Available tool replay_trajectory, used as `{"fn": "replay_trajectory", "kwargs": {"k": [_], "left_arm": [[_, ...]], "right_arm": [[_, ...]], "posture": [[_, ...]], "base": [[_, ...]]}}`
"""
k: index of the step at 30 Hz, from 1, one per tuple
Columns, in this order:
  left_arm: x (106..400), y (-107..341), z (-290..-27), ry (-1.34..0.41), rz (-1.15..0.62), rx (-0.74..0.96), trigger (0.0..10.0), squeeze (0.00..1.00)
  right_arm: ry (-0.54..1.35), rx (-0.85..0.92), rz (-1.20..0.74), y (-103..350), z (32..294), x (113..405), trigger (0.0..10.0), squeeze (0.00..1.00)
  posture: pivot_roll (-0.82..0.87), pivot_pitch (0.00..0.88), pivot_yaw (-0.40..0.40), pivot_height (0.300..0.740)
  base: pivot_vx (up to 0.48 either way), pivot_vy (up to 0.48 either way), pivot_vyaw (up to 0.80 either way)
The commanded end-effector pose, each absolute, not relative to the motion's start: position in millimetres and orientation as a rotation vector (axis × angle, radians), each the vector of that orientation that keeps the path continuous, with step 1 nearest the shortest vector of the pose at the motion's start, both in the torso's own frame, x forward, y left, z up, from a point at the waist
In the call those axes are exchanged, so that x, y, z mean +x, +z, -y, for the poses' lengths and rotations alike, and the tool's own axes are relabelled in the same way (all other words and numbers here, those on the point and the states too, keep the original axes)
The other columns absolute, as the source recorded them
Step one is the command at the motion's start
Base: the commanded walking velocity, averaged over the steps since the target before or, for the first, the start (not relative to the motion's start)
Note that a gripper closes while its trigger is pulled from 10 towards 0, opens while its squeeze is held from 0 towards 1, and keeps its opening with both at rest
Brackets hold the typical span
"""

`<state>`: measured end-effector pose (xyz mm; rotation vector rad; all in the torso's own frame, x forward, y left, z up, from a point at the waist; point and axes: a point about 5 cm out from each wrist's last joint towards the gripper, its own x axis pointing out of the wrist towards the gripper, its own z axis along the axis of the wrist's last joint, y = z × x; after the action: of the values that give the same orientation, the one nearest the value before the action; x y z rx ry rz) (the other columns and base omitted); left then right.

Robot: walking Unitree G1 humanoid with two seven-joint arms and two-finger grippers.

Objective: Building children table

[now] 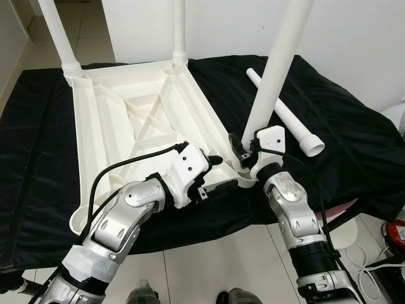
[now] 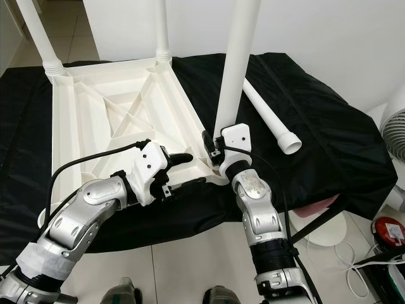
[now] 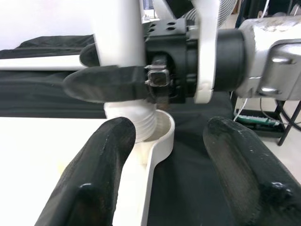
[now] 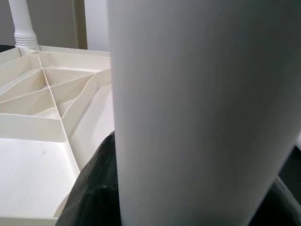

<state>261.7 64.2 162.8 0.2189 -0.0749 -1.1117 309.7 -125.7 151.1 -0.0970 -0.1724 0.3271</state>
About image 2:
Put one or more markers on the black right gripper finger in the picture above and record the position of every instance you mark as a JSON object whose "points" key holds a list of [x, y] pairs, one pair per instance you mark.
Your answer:
{"points": [[209, 145]]}

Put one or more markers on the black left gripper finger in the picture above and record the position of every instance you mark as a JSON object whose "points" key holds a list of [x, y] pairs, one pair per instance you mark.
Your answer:
{"points": [[186, 184], [180, 159]]}

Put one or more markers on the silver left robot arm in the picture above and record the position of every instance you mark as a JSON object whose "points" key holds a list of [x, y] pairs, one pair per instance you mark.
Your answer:
{"points": [[88, 212]]}

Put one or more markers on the pink plastic piece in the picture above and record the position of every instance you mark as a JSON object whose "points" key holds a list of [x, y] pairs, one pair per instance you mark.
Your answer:
{"points": [[316, 206]]}

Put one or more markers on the black cloth table cover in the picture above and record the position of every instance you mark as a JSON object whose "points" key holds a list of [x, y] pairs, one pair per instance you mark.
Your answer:
{"points": [[335, 158]]}

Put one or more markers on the grey robot left leg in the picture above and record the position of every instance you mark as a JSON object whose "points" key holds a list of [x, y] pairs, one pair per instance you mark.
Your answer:
{"points": [[123, 294]]}

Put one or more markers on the grey robot leg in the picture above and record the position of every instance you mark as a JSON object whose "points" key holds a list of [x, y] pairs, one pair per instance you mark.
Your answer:
{"points": [[123, 294], [221, 297]]}

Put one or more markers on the grey metal pole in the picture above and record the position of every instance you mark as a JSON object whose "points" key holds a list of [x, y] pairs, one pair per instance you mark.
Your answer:
{"points": [[313, 225]]}

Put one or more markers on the grey robot right leg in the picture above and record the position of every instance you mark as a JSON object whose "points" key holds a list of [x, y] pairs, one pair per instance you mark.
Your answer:
{"points": [[221, 297]]}

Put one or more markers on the white round floor base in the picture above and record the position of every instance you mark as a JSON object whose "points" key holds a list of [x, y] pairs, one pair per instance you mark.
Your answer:
{"points": [[329, 235]]}

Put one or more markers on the white round floor fan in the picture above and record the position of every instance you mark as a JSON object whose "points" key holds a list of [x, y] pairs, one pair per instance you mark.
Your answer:
{"points": [[392, 126]]}

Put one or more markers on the black equipment case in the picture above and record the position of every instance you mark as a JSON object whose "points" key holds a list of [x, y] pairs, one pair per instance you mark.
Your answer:
{"points": [[386, 282]]}

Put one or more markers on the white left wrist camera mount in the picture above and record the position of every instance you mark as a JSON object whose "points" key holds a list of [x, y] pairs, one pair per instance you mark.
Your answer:
{"points": [[150, 161]]}

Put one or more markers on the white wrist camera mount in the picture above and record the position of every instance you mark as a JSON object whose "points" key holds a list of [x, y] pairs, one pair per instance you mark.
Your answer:
{"points": [[150, 161], [239, 136]]}

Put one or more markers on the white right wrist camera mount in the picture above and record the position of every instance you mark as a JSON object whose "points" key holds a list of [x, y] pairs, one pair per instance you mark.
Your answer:
{"points": [[239, 136]]}

